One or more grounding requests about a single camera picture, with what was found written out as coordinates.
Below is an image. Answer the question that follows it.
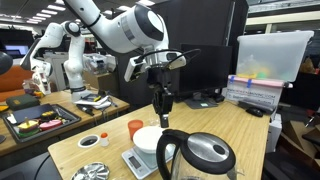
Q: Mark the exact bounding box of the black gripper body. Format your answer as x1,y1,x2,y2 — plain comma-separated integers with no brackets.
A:
146,64,175,90

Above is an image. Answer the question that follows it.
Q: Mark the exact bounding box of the white bowl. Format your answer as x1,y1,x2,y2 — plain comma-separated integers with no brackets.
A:
132,125,168,155

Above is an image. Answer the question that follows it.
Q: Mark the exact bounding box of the small clear glass bowl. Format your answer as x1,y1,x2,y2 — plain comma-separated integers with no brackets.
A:
148,118,161,128

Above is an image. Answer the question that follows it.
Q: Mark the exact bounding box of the white digital kitchen scale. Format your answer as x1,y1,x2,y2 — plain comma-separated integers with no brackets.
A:
121,144,178,180

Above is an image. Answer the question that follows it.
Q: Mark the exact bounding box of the bowl with dark liquid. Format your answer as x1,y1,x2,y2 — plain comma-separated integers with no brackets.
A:
77,134,101,149

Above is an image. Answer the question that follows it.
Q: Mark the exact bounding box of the pink flat lid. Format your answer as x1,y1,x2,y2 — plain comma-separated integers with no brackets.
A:
227,74,294,90

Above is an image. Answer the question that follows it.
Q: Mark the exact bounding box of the red plastic cup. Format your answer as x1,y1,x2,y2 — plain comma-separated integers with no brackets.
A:
127,119,145,141

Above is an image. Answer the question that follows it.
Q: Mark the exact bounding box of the grey monitor stand base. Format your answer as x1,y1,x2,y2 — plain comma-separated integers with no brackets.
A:
183,92,219,110

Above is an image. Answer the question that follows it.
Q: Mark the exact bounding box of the black computer monitor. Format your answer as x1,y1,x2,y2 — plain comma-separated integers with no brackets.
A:
173,43,233,101

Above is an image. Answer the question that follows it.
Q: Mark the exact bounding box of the white bottle orange cap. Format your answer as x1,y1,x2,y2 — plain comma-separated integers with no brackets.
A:
100,132,110,148

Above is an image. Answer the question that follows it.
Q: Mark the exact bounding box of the black plastic tray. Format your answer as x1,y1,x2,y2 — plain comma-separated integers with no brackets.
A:
1,103,82,144

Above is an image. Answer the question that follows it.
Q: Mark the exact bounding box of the black computer mouse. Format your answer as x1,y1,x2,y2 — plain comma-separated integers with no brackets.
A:
245,106,264,118

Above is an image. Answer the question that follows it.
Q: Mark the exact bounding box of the white printed cardboard box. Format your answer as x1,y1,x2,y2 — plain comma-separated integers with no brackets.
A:
225,83,284,109

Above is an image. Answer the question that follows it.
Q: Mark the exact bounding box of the round steel plate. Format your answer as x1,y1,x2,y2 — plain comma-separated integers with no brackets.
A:
70,161,111,180

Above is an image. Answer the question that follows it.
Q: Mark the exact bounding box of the wooden background table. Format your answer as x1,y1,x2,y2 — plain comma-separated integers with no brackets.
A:
0,89,131,158

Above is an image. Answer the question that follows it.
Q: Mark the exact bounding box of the black yellow toy food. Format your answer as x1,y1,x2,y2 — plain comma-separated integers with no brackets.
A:
40,110,59,121

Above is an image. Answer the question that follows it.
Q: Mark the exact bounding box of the white carton beside desk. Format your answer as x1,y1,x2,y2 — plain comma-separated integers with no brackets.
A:
265,113,283,154

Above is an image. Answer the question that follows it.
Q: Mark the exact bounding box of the pink toy food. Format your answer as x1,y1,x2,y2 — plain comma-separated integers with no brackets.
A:
38,119,64,132

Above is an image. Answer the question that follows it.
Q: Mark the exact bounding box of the dark flat notebook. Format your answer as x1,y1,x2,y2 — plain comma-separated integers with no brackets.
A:
12,103,54,125

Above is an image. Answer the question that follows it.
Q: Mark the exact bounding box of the yellow topped toy sandwich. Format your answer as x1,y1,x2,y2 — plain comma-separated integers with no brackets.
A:
17,117,41,138

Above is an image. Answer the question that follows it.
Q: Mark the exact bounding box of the dark green zip case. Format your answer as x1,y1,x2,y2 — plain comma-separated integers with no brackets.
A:
5,93,41,111

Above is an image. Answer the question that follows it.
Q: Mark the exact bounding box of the orange sofa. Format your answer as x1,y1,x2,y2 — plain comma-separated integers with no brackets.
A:
0,64,36,103

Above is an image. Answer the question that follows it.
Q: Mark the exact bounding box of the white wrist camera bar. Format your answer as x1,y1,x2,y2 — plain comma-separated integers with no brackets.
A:
123,53,187,83

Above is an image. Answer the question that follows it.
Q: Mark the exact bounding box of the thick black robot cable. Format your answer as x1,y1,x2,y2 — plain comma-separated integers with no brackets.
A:
136,47,203,72

